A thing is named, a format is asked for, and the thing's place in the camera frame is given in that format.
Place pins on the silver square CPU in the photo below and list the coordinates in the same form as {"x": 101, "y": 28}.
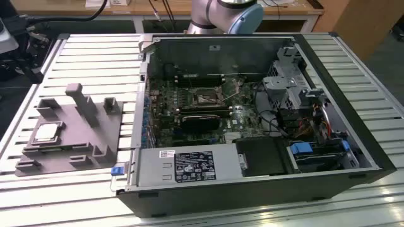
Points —
{"x": 46, "y": 131}

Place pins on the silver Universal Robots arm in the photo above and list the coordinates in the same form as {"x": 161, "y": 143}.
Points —
{"x": 205, "y": 14}

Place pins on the black RAM slot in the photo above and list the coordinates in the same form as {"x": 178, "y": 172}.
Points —
{"x": 205, "y": 109}
{"x": 205, "y": 114}
{"x": 198, "y": 82}

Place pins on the CPU socket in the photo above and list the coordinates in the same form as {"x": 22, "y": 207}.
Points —
{"x": 205, "y": 98}

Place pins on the white box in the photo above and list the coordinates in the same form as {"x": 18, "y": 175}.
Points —
{"x": 97, "y": 4}

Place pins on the wooden desk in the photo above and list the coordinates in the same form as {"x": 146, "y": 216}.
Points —
{"x": 141, "y": 10}

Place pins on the grey parts rack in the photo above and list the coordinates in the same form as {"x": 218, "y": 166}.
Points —
{"x": 78, "y": 132}

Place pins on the green motherboard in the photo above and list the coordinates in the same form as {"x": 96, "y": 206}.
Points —
{"x": 164, "y": 111}

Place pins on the RAM stick with white label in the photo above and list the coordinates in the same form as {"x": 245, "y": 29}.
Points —
{"x": 190, "y": 75}

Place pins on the blue case latch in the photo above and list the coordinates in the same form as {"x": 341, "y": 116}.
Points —
{"x": 117, "y": 171}

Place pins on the black graphics card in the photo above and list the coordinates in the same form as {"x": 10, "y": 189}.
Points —
{"x": 200, "y": 124}

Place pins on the small white barcode sticker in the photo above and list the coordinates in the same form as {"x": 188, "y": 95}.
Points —
{"x": 165, "y": 153}

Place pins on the grey power supply unit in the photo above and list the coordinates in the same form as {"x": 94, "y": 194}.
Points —
{"x": 150, "y": 168}

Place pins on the black rating label sticker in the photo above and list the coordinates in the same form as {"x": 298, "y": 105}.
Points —
{"x": 194, "y": 166}

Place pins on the silver chipset heat sink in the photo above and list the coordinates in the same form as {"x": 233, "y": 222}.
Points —
{"x": 232, "y": 137}

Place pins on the silver metal drive cage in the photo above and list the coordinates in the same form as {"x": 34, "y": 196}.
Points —
{"x": 280, "y": 82}

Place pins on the black disk bay cover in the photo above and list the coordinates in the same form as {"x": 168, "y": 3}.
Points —
{"x": 261, "y": 156}

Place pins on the black open PC case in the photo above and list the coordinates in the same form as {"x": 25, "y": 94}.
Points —
{"x": 240, "y": 196}

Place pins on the hard disk in blue carrier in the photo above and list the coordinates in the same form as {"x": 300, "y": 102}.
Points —
{"x": 301, "y": 147}

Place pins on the brown wooden cabinet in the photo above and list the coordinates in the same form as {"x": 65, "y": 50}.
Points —
{"x": 362, "y": 23}

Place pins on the blue plastic tab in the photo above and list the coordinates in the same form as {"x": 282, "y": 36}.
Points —
{"x": 345, "y": 144}

